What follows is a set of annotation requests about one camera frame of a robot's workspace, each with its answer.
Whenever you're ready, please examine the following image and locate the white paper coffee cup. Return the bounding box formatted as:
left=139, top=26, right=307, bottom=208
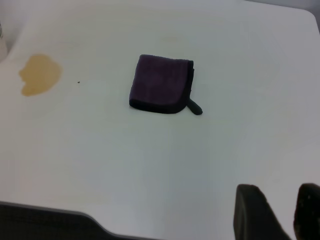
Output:
left=0, top=21, right=9, bottom=62

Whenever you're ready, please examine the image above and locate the purple cloth with black trim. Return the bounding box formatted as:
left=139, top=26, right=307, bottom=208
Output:
left=128, top=54, right=204, bottom=116

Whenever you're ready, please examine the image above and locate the brown coffee spill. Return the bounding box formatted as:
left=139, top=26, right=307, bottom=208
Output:
left=18, top=53, right=64, bottom=97

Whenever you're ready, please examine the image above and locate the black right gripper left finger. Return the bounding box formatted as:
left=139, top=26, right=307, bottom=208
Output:
left=233, top=183, right=292, bottom=240

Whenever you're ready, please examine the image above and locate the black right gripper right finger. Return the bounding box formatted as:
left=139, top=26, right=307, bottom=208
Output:
left=292, top=182, right=320, bottom=240

